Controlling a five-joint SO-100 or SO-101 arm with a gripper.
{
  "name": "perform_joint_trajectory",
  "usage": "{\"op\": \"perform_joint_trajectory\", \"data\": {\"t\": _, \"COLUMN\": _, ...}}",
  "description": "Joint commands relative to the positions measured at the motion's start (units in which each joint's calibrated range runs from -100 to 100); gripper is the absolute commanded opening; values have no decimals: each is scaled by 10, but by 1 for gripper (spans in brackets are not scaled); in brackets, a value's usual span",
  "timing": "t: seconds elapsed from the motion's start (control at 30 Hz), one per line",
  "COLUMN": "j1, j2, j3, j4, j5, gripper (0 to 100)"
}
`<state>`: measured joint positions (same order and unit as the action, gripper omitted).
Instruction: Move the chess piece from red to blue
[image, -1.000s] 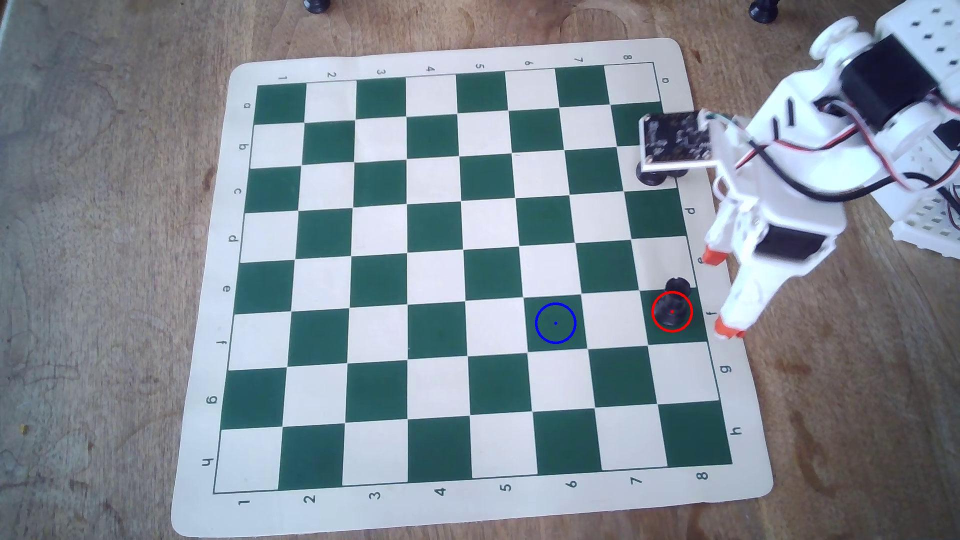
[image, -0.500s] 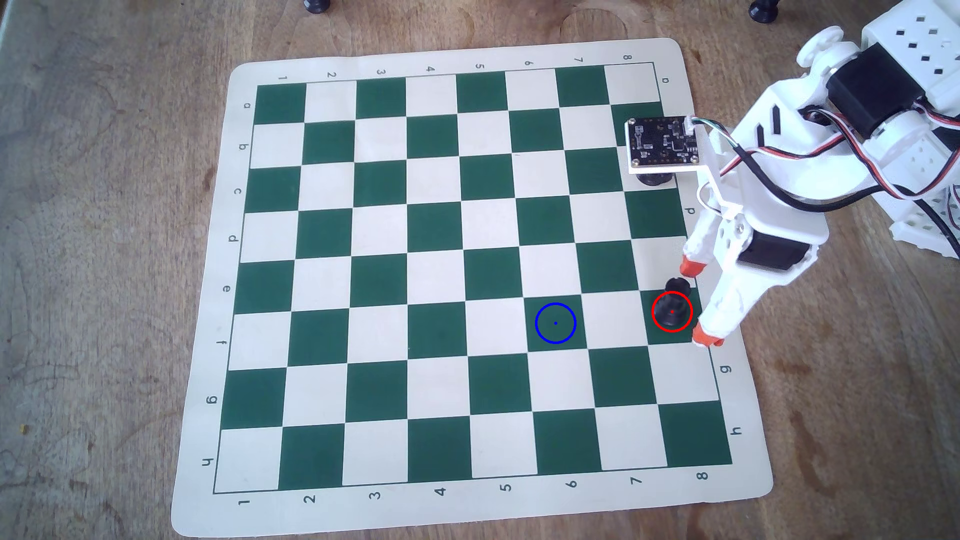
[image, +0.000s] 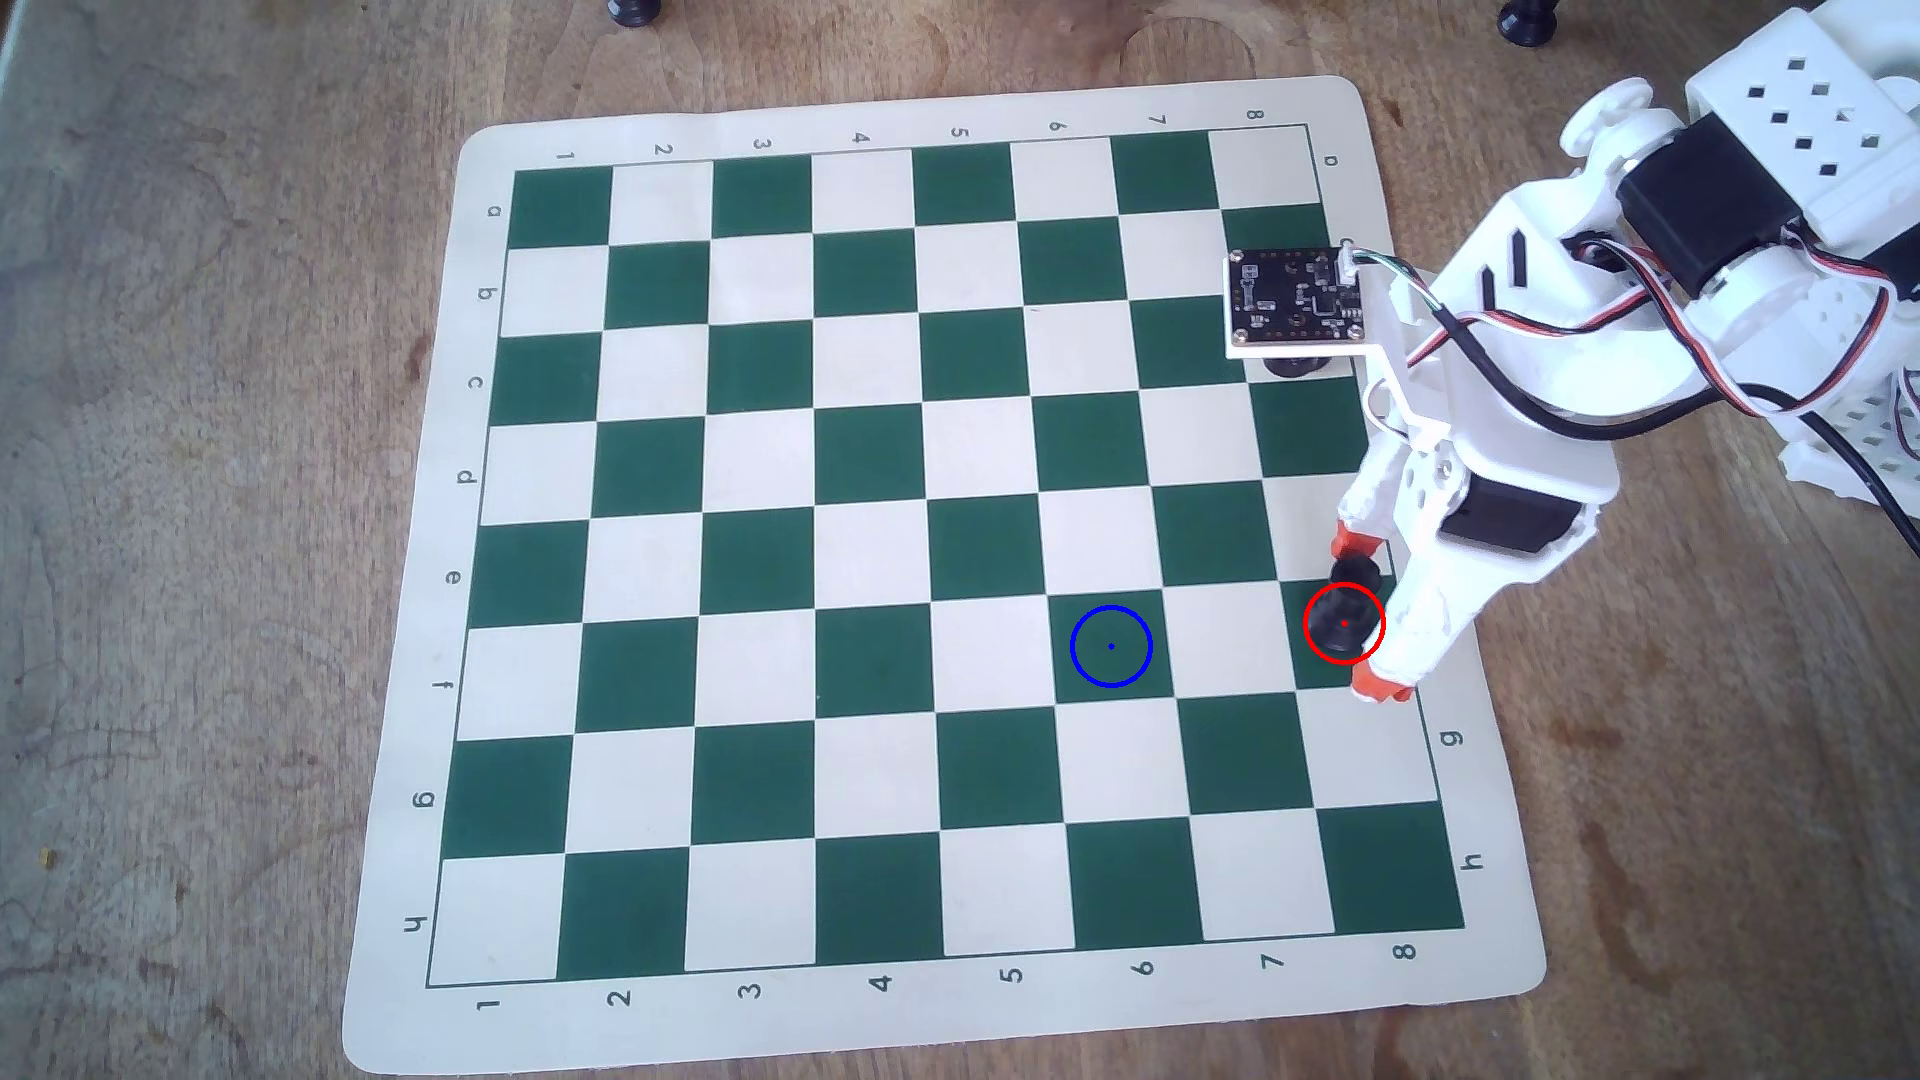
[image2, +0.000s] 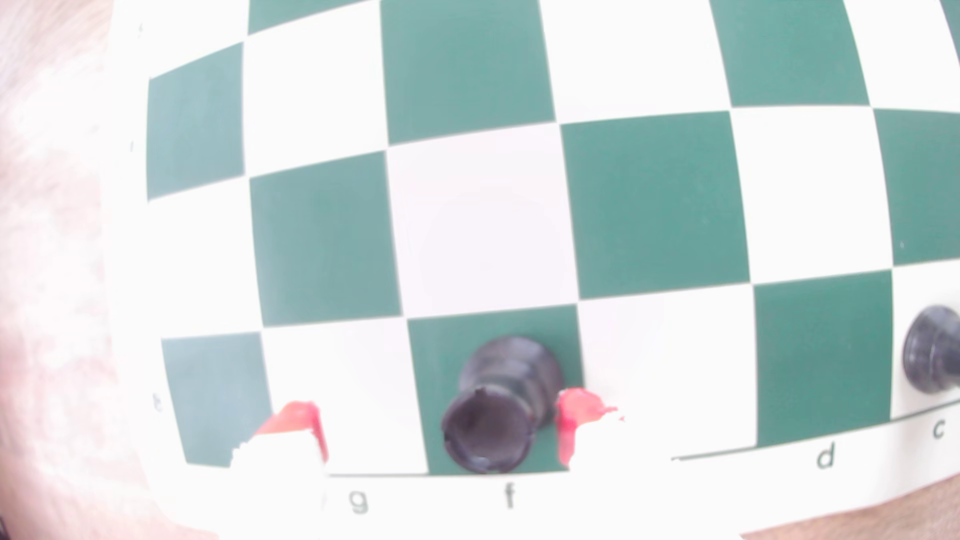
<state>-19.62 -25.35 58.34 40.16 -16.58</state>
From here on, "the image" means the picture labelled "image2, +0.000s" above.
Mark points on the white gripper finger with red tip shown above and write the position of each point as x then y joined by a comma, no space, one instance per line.
630,480
281,472

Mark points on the green and white chess mat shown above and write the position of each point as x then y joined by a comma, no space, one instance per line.
480,225

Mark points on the black rook chess piece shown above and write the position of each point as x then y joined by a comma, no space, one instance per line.
499,409
934,349

